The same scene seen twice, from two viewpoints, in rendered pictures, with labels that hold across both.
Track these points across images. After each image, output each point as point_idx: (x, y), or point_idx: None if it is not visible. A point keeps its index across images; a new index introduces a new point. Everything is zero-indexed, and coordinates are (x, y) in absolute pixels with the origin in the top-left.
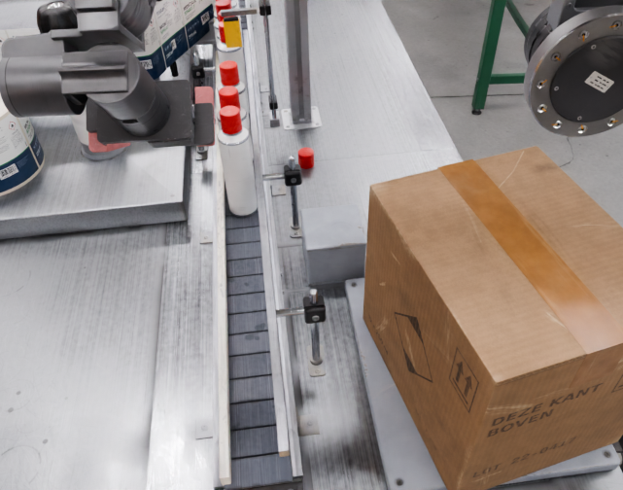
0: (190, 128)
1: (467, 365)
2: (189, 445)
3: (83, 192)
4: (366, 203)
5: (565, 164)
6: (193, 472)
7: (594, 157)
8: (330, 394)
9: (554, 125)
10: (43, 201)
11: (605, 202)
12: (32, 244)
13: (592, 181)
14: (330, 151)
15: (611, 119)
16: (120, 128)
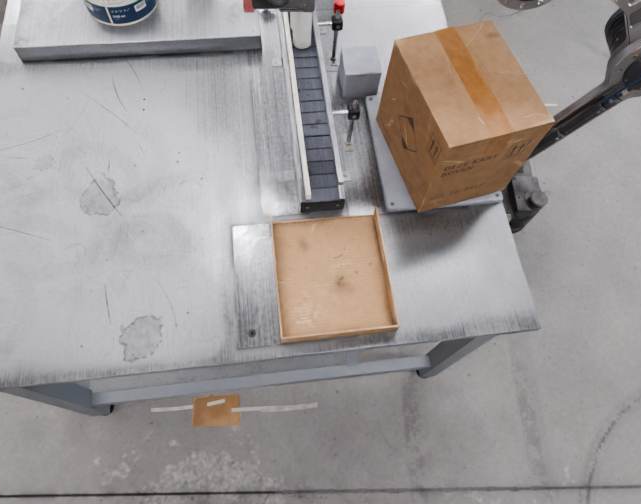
0: (304, 3)
1: (437, 140)
2: (281, 183)
3: (191, 24)
4: (379, 44)
5: (519, 11)
6: (285, 196)
7: (543, 6)
8: (356, 161)
9: (506, 2)
10: (166, 29)
11: (542, 46)
12: (161, 60)
13: (536, 27)
14: (355, 1)
15: (541, 0)
16: (265, 0)
